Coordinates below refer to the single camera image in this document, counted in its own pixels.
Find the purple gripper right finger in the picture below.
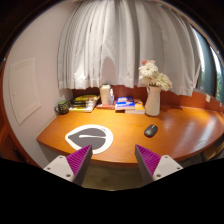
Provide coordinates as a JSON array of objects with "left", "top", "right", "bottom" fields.
[{"left": 135, "top": 145, "right": 182, "bottom": 183}]

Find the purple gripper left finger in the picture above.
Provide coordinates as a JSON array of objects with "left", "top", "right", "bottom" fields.
[{"left": 44, "top": 145, "right": 92, "bottom": 186}]

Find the black computer mouse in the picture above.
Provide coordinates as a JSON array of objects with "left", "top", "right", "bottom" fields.
[{"left": 144, "top": 125, "right": 158, "bottom": 137}]

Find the round white grey mouse pad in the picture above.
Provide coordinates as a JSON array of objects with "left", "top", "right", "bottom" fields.
[{"left": 65, "top": 124, "right": 113, "bottom": 155}]

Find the white ceramic vase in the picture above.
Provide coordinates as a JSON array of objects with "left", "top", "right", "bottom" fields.
[{"left": 145, "top": 86, "right": 161, "bottom": 116}]

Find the dark green mug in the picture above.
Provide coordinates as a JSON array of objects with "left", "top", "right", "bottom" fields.
[{"left": 54, "top": 100, "right": 69, "bottom": 115}]

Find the yellow black book stack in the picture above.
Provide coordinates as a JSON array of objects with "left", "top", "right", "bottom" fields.
[{"left": 69, "top": 95, "right": 100, "bottom": 112}]

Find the blue book stack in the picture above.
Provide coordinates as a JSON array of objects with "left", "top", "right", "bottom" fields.
[{"left": 115, "top": 96, "right": 145, "bottom": 114}]

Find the clear plastic bottle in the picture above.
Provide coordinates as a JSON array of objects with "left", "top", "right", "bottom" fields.
[{"left": 109, "top": 88, "right": 114, "bottom": 105}]

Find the white paper cup container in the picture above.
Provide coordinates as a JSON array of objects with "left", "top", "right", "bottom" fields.
[{"left": 100, "top": 84, "right": 110, "bottom": 105}]

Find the white pink flower bouquet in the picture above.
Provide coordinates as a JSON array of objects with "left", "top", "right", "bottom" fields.
[{"left": 139, "top": 60, "right": 172, "bottom": 91}]

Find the white curtain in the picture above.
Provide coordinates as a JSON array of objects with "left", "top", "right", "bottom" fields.
[{"left": 58, "top": 0, "right": 200, "bottom": 96}]

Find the window with dark frame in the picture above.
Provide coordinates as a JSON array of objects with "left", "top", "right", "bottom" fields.
[{"left": 194, "top": 29, "right": 224, "bottom": 104}]

